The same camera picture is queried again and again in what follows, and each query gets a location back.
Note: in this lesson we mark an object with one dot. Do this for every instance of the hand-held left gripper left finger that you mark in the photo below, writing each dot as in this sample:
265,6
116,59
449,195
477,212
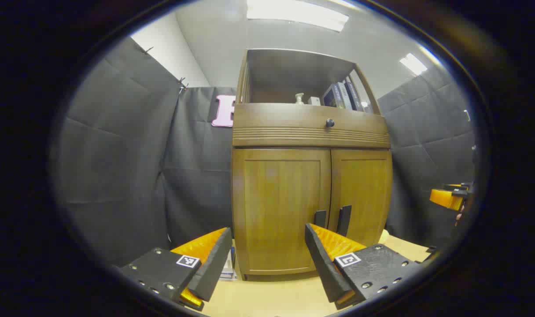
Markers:
214,268

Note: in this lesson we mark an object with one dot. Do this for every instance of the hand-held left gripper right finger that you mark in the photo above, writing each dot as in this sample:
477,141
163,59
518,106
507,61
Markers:
322,264

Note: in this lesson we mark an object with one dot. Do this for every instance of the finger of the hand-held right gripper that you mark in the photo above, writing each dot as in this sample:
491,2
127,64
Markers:
445,198

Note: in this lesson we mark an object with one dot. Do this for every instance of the wooden cabinet door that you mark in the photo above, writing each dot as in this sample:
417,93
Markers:
364,189
271,198

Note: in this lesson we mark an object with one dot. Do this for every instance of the brown wooden shoe cabinet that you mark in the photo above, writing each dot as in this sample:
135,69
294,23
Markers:
311,132

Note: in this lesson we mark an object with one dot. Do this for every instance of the stack of pale books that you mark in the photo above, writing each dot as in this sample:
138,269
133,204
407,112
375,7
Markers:
228,270

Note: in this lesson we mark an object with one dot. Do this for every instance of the black round drawer knob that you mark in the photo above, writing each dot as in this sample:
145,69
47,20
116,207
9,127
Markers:
330,123

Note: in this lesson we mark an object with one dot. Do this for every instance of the small ceiling light panel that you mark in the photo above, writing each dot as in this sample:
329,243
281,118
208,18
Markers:
412,64

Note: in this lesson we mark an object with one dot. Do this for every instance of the black backdrop cloth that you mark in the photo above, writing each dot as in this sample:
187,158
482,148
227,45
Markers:
117,154

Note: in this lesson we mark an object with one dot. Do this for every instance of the small white box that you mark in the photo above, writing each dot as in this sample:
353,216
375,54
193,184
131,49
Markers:
313,101

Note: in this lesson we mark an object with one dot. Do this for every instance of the small white vase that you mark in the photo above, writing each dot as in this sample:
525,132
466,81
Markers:
299,98

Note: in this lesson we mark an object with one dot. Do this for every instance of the small metal cloth clip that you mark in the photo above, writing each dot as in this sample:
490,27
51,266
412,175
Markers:
147,49
182,83

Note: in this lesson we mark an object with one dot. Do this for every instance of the large ceiling light panel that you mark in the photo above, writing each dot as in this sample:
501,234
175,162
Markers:
293,13

